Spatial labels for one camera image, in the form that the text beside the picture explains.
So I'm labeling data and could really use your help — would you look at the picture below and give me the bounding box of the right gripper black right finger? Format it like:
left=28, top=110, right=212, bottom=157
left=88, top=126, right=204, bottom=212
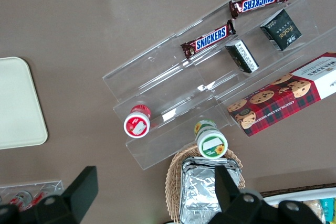
left=213, top=165, right=241, bottom=214

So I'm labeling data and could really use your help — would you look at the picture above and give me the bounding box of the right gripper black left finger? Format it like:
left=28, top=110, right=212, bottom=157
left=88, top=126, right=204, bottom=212
left=61, top=166, right=100, bottom=214

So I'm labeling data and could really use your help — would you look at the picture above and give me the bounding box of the aluminium foil tray stack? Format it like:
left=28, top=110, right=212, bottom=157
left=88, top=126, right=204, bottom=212
left=179, top=156, right=243, bottom=224

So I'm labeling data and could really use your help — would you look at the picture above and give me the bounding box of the light oval wicker basket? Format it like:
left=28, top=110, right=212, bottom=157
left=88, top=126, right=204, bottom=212
left=164, top=143, right=247, bottom=224

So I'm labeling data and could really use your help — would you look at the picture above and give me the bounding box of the cream plastic tray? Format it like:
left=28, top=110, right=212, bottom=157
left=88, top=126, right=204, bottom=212
left=0, top=56, right=49, bottom=151

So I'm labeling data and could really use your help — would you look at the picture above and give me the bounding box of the clear acrylic bottle rack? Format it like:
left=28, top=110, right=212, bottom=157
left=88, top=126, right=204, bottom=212
left=0, top=179, right=64, bottom=209

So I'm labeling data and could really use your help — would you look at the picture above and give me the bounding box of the red cola bottle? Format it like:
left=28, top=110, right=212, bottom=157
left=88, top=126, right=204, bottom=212
left=27, top=191, right=51, bottom=209
left=10, top=190, right=34, bottom=206

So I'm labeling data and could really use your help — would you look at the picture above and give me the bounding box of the green lid yoghurt cup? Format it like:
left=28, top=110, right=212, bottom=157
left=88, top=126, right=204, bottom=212
left=193, top=119, right=229, bottom=160

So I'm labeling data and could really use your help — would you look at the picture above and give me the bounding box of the white rectangular plastic bin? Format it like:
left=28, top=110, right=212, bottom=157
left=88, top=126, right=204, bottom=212
left=258, top=182, right=336, bottom=224

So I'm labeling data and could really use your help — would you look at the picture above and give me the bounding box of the red lid yoghurt cup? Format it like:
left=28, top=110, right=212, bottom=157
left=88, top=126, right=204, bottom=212
left=123, top=104, right=152, bottom=139

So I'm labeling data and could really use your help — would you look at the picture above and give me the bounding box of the clear bag of crackers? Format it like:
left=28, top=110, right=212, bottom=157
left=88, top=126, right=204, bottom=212
left=301, top=199, right=327, bottom=224

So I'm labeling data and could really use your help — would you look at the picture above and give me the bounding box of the red tartan cookie box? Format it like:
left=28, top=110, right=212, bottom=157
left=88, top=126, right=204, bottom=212
left=226, top=51, right=336, bottom=138

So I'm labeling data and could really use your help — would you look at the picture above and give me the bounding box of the teal snack packet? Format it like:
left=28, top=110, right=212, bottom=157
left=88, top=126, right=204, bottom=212
left=318, top=198, right=334, bottom=222

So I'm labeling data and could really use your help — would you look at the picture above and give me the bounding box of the clear acrylic stepped shelf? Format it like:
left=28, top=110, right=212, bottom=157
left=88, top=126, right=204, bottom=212
left=174, top=0, right=336, bottom=128
left=102, top=33, right=219, bottom=170

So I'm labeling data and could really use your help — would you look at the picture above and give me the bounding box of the small black box white side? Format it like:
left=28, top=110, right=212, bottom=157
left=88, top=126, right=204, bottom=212
left=225, top=38, right=259, bottom=74

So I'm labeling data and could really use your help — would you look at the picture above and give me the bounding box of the brown Snickers bar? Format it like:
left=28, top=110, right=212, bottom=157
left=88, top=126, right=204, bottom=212
left=228, top=0, right=290, bottom=20
left=180, top=19, right=236, bottom=60

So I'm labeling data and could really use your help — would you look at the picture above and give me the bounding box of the small black box gold print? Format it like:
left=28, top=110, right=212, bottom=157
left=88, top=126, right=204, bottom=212
left=259, top=8, right=303, bottom=52

